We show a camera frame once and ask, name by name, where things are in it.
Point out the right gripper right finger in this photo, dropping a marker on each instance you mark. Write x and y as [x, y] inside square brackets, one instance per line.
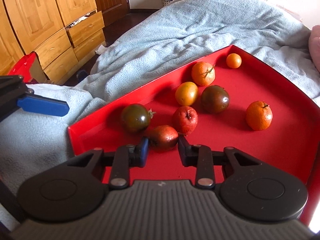
[198, 156]

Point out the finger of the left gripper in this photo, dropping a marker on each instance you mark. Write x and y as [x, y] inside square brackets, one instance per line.
[41, 105]

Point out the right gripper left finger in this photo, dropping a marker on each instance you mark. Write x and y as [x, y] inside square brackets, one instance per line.
[126, 157]

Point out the dark red tomato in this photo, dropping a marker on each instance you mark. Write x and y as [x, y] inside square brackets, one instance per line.
[164, 136]

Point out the red apple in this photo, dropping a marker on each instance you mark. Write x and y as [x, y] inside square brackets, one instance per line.
[185, 120]

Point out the dark tomato with stem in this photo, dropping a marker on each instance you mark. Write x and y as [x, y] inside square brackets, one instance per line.
[136, 117]

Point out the dark green-red tomato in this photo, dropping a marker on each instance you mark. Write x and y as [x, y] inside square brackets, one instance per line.
[214, 99]

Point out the yellow orange tomato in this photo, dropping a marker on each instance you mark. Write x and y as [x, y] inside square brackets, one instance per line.
[186, 94]

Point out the red fruit tray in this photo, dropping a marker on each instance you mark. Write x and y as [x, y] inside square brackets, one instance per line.
[290, 143]

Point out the mandarin orange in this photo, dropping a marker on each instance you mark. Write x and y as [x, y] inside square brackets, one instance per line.
[259, 115]

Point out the wooden wardrobe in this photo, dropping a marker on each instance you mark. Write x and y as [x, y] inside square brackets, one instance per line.
[63, 33]

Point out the mandarin with stem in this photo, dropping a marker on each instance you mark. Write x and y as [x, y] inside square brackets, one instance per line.
[203, 73]

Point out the small orange kumquat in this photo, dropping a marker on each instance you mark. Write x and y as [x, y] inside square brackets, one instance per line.
[233, 60]

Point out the light blue blanket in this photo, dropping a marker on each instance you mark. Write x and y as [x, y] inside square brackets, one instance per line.
[171, 37]

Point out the pink plush pig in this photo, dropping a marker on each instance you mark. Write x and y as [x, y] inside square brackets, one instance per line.
[314, 46]

